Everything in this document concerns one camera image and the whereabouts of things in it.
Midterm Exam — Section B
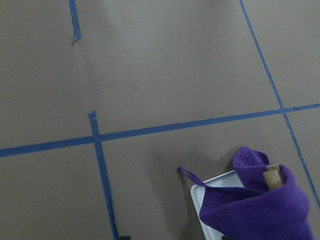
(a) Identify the white rack base tray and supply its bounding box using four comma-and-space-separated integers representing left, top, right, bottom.
189, 169, 245, 240

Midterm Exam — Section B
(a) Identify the purple microfiber towel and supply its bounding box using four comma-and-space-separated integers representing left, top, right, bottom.
177, 147, 315, 240

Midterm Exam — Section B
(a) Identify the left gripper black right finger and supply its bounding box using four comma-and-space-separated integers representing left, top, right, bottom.
221, 235, 238, 240

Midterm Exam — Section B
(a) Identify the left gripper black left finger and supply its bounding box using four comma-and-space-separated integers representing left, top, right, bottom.
119, 235, 131, 240

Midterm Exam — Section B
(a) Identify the wooden rack rod front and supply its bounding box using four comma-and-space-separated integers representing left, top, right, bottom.
263, 164, 285, 191

